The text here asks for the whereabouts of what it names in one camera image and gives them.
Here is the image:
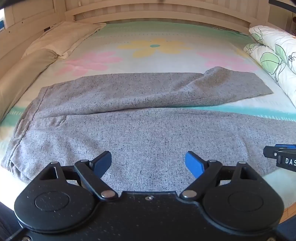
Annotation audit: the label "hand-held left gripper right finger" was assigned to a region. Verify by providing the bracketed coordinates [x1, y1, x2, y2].
[180, 151, 258, 201]

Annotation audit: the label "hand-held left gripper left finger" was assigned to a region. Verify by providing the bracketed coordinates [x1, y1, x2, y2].
[39, 151, 117, 201]

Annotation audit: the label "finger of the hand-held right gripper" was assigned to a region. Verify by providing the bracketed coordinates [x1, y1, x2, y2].
[263, 144, 296, 159]

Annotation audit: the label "grey pants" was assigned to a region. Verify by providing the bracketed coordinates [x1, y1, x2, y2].
[1, 66, 296, 193]

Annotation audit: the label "white leaf-print pillow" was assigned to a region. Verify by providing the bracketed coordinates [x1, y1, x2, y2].
[248, 25, 296, 75]
[243, 43, 296, 106]

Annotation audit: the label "floral bed sheet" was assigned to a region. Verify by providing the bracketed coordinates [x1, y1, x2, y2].
[0, 22, 296, 209]

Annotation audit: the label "beige pillow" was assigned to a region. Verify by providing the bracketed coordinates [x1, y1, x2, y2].
[0, 48, 58, 122]

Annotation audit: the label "cream pillow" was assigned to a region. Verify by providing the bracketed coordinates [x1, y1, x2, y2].
[22, 22, 107, 59]

